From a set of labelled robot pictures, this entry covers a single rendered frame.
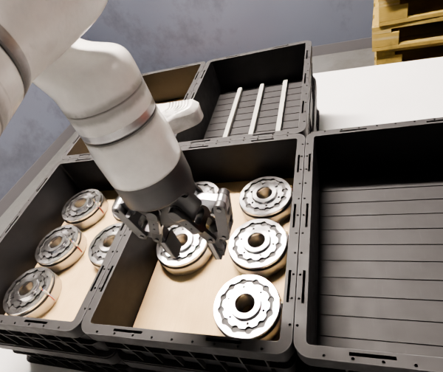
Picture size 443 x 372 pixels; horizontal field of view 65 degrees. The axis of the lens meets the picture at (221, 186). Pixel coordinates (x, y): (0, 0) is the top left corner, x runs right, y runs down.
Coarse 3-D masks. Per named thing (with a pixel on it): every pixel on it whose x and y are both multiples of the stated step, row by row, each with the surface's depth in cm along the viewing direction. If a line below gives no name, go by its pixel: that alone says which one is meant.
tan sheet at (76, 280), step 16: (112, 192) 86; (64, 224) 83; (96, 224) 79; (64, 272) 71; (80, 272) 70; (96, 272) 69; (64, 288) 68; (80, 288) 67; (64, 304) 66; (80, 304) 64; (64, 320) 63
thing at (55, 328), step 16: (64, 160) 84; (80, 160) 82; (48, 176) 81; (16, 224) 72; (0, 240) 69; (112, 256) 57; (96, 288) 53; (0, 320) 54; (16, 320) 53; (32, 320) 52; (48, 320) 51; (80, 320) 49; (64, 336) 51; (80, 336) 50
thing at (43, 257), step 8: (56, 232) 76; (64, 232) 76; (72, 232) 75; (72, 240) 74; (40, 248) 75; (64, 248) 72; (72, 248) 72; (40, 256) 73; (48, 256) 72; (56, 256) 71; (64, 256) 71; (48, 264) 70
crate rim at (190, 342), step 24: (216, 144) 70; (240, 144) 68; (288, 264) 46; (96, 312) 50; (288, 312) 41; (96, 336) 48; (120, 336) 46; (144, 336) 45; (168, 336) 44; (192, 336) 43; (216, 336) 42; (288, 336) 39
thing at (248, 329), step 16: (224, 288) 54; (240, 288) 53; (256, 288) 52; (272, 288) 52; (224, 304) 52; (272, 304) 50; (224, 320) 51; (240, 320) 50; (256, 320) 49; (272, 320) 48; (240, 336) 48; (256, 336) 47
